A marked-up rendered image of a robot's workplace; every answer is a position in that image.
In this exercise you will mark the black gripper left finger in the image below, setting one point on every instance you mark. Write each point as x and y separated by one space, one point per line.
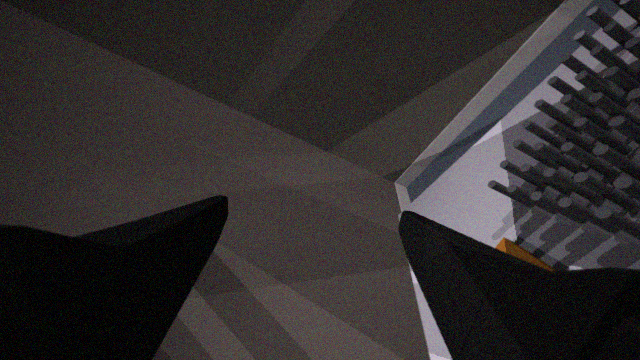
110 294

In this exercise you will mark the orange flat bar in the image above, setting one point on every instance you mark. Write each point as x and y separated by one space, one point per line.
514 249

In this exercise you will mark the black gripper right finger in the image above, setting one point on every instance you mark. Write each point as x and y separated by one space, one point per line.
491 305

